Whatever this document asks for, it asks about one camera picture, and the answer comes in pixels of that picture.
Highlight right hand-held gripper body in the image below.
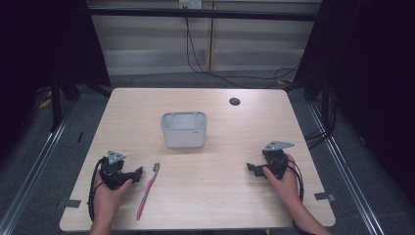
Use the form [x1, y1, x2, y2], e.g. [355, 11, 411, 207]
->
[259, 140, 296, 180]

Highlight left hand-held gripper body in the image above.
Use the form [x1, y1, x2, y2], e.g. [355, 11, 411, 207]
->
[98, 150, 138, 191]

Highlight pink toothbrush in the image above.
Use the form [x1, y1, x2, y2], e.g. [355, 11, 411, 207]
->
[135, 162, 161, 221]

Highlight grey plastic holder box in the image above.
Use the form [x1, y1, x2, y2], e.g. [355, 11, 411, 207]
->
[160, 111, 208, 149]

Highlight person's right hand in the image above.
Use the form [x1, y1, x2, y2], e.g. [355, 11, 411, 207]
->
[261, 153, 301, 208]

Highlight person's left hand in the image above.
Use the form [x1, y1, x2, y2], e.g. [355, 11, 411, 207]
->
[93, 178, 134, 226]

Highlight grey tape strip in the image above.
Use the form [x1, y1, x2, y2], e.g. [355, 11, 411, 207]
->
[313, 191, 337, 203]
[56, 199, 82, 210]

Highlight black curtain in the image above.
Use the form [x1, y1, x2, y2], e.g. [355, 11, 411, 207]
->
[283, 0, 415, 207]
[0, 0, 112, 165]

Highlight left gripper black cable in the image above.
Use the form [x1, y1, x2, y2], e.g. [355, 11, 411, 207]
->
[86, 156, 109, 222]

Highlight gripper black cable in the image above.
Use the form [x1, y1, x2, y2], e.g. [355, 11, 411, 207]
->
[285, 160, 305, 204]
[86, 156, 109, 222]

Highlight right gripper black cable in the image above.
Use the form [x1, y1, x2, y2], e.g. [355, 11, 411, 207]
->
[285, 160, 305, 204]

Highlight black floor cables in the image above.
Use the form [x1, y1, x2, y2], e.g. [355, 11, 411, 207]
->
[303, 87, 337, 151]

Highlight aluminium floor rail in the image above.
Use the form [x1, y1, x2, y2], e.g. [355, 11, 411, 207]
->
[306, 102, 388, 235]
[0, 101, 79, 235]

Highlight black wall cable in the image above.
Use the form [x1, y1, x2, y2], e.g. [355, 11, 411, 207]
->
[184, 16, 301, 90]

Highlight black metal rail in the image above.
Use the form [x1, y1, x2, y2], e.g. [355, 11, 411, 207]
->
[87, 7, 322, 23]

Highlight white wall socket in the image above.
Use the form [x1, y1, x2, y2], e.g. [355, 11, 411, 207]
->
[178, 0, 204, 10]

